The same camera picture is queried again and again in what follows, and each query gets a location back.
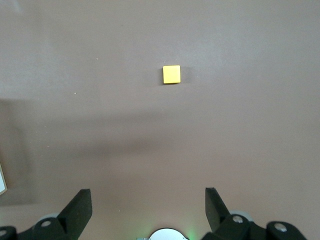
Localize brown table cover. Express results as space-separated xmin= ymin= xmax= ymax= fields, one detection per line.
xmin=0 ymin=0 xmax=320 ymax=240

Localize yellow cube block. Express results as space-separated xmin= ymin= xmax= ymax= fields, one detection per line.
xmin=162 ymin=64 xmax=182 ymax=85

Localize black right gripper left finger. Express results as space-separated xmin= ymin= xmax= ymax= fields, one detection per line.
xmin=0 ymin=188 xmax=93 ymax=240

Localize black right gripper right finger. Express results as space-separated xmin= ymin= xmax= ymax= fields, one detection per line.
xmin=201 ymin=186 xmax=320 ymax=240

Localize wooden drawer with black handle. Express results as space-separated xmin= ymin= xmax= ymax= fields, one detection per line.
xmin=0 ymin=161 xmax=8 ymax=197

